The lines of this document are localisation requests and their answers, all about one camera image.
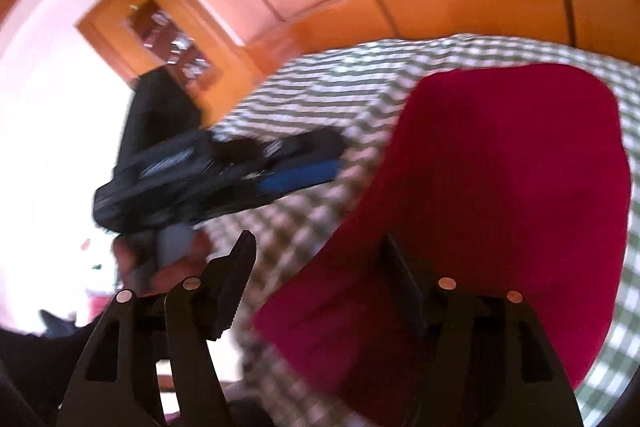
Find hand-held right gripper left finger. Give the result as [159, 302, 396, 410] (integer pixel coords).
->
[56, 231, 257, 427]

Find person's left hand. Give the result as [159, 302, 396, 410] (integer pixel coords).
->
[112, 227, 213, 298]

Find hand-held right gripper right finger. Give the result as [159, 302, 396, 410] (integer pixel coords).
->
[382, 234, 583, 427]

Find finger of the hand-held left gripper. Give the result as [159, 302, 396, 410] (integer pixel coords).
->
[257, 127, 346, 168]
[250, 159, 343, 200]

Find person's dark clothing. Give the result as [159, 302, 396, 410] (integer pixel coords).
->
[0, 307, 106, 427]

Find green white checked bedsheet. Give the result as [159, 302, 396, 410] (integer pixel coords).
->
[200, 32, 640, 427]

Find wooden glass-door cabinet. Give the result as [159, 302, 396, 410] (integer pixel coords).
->
[75, 0, 226, 118]

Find crimson shirt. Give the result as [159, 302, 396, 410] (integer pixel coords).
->
[252, 63, 632, 427]

